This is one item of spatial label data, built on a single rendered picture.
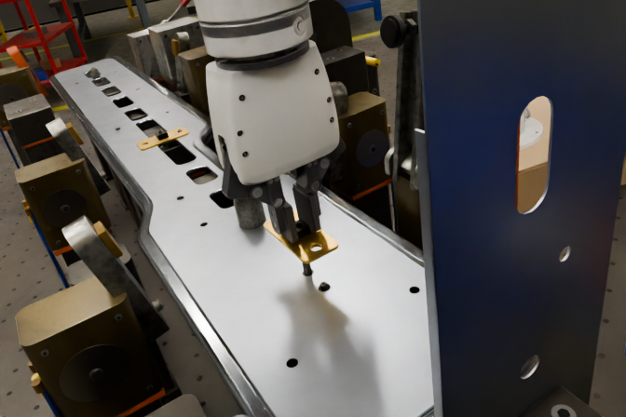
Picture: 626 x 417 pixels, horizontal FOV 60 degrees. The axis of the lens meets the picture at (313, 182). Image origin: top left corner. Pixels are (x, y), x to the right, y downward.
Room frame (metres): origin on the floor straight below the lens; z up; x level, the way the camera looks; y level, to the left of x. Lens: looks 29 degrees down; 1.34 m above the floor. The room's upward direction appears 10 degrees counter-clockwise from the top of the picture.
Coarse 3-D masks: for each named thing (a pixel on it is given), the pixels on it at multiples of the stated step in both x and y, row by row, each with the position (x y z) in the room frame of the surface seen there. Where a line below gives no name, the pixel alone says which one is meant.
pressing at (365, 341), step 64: (128, 64) 1.36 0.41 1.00; (128, 128) 0.92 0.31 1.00; (192, 128) 0.86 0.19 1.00; (192, 192) 0.63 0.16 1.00; (320, 192) 0.57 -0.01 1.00; (192, 256) 0.49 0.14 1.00; (256, 256) 0.47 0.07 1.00; (384, 256) 0.43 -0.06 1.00; (192, 320) 0.39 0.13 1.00; (256, 320) 0.37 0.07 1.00; (320, 320) 0.35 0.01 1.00; (384, 320) 0.34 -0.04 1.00; (256, 384) 0.30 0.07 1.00; (320, 384) 0.29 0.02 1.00; (384, 384) 0.28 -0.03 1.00
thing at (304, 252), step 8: (296, 216) 0.45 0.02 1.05; (264, 224) 0.45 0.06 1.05; (296, 224) 0.43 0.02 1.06; (304, 224) 0.42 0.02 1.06; (272, 232) 0.43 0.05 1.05; (304, 232) 0.42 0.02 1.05; (312, 232) 0.42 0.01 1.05; (320, 232) 0.42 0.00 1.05; (280, 240) 0.42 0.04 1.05; (288, 240) 0.41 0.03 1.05; (304, 240) 0.41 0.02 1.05; (312, 240) 0.41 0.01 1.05; (320, 240) 0.40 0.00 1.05; (328, 240) 0.40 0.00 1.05; (288, 248) 0.40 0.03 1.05; (296, 248) 0.40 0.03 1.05; (304, 248) 0.40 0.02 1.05; (312, 248) 0.40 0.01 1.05; (328, 248) 0.39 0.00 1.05; (336, 248) 0.39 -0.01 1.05; (296, 256) 0.39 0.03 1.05; (304, 256) 0.39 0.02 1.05; (312, 256) 0.38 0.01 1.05; (320, 256) 0.38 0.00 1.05
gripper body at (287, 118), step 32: (224, 64) 0.40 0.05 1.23; (256, 64) 0.38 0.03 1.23; (288, 64) 0.40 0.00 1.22; (320, 64) 0.42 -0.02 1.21; (224, 96) 0.39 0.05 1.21; (256, 96) 0.39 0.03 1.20; (288, 96) 0.40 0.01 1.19; (320, 96) 0.42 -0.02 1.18; (224, 128) 0.39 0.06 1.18; (256, 128) 0.39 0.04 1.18; (288, 128) 0.40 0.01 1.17; (320, 128) 0.41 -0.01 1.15; (224, 160) 0.41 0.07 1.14; (256, 160) 0.39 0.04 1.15; (288, 160) 0.40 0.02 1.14
